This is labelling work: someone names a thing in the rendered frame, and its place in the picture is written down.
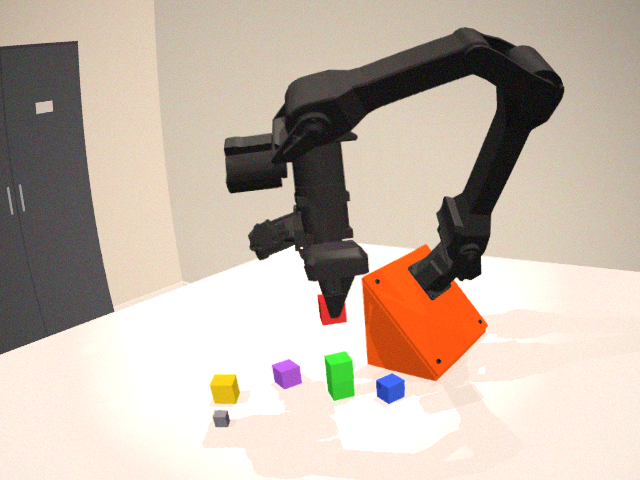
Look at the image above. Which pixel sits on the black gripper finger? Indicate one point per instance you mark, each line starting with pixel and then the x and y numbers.
pixel 335 293
pixel 301 256

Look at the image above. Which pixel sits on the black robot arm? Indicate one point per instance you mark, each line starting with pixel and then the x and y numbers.
pixel 321 109

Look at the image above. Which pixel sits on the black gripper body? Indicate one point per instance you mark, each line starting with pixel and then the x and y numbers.
pixel 325 219

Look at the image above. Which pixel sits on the yellow block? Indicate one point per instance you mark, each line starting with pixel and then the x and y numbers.
pixel 225 389

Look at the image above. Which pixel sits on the green block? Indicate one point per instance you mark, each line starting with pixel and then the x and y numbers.
pixel 339 367
pixel 339 391

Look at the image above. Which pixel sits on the blue cube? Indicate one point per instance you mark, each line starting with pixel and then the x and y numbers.
pixel 390 388

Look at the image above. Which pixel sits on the purple cube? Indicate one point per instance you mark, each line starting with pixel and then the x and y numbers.
pixel 287 374

